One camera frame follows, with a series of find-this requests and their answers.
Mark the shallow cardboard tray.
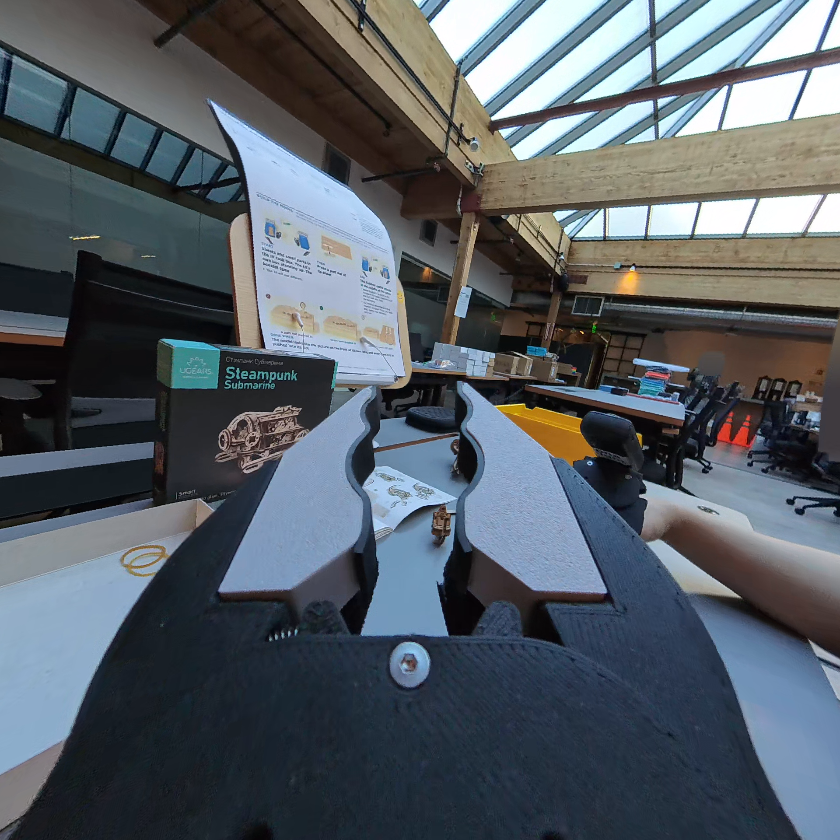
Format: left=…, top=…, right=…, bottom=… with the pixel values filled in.
left=0, top=497, right=217, bottom=824

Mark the white printed instruction sheet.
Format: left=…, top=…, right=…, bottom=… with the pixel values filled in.
left=209, top=100, right=406, bottom=382

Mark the black oval mesh pad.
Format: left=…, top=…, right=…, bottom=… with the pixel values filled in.
left=405, top=406, right=458, bottom=433

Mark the open assembly instruction booklet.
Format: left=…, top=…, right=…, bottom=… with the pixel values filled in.
left=363, top=466, right=460, bottom=542

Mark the long white work table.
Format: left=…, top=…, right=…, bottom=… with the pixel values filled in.
left=525, top=384, right=686, bottom=437

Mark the stack of white boxes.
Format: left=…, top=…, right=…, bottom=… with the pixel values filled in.
left=432, top=343, right=494, bottom=376

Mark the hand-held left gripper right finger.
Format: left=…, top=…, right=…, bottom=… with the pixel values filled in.
left=444, top=382, right=609, bottom=621

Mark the yellow plastic bin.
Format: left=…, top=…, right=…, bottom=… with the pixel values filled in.
left=495, top=403, right=644, bottom=463

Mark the group of yellow rubber bands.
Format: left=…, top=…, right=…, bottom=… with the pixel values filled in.
left=120, top=545, right=170, bottom=578

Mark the person's right forearm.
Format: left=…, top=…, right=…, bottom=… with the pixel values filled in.
left=640, top=495, right=840, bottom=657

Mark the black teal model kit box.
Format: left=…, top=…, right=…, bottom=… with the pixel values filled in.
left=153, top=339, right=337, bottom=506

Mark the wooden document stand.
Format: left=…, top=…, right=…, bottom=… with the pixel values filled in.
left=227, top=213, right=413, bottom=389

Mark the black high-back office chair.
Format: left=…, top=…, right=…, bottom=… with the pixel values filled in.
left=56, top=251, right=234, bottom=450

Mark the stack of colourful trays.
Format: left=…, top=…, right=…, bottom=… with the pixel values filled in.
left=633, top=357, right=690, bottom=398

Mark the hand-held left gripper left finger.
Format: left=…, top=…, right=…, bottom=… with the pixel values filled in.
left=218, top=386, right=383, bottom=618

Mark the silver ventilation duct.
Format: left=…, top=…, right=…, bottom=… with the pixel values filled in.
left=604, top=298, right=837, bottom=329

